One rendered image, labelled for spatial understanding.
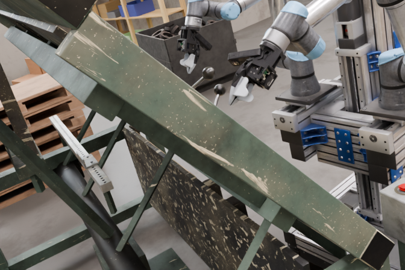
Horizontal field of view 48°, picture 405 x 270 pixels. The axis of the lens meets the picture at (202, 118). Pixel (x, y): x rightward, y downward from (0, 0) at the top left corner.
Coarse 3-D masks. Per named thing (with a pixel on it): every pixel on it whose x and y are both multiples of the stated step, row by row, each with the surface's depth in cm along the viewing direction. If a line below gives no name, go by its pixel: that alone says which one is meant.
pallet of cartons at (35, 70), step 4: (28, 60) 786; (32, 60) 774; (28, 64) 794; (32, 64) 782; (36, 64) 769; (28, 68) 802; (32, 68) 789; (36, 68) 776; (40, 68) 766; (32, 72) 798; (36, 72) 784; (40, 72) 770; (44, 72) 763; (24, 76) 793; (28, 76) 784; (32, 76) 776; (36, 76) 767; (16, 80) 776; (20, 80) 767; (24, 80) 760
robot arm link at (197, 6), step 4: (188, 0) 210; (192, 0) 207; (196, 0) 207; (200, 0) 207; (204, 0) 210; (188, 4) 209; (192, 4) 207; (196, 4) 207; (200, 4) 207; (204, 4) 209; (208, 4) 209; (188, 8) 209; (192, 8) 207; (196, 8) 207; (200, 8) 208; (204, 8) 209; (188, 12) 208; (192, 12) 207; (196, 12) 207; (200, 12) 208; (204, 12) 210; (192, 16) 207; (196, 16) 208; (200, 16) 209
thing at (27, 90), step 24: (24, 96) 430; (48, 96) 470; (72, 96) 448; (48, 120) 439; (72, 120) 450; (0, 144) 421; (48, 144) 474; (0, 168) 445; (0, 192) 427; (24, 192) 448
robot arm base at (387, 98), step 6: (384, 90) 190; (390, 90) 187; (396, 90) 186; (402, 90) 186; (384, 96) 190; (390, 96) 188; (396, 96) 186; (402, 96) 186; (378, 102) 194; (384, 102) 190; (390, 102) 188; (396, 102) 187; (402, 102) 187; (384, 108) 191; (390, 108) 189; (396, 108) 187; (402, 108) 187
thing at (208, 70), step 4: (204, 68) 129; (208, 68) 128; (212, 68) 129; (204, 72) 128; (208, 72) 128; (212, 72) 128; (204, 76) 129; (208, 76) 128; (212, 76) 128; (200, 80) 130; (196, 84) 131
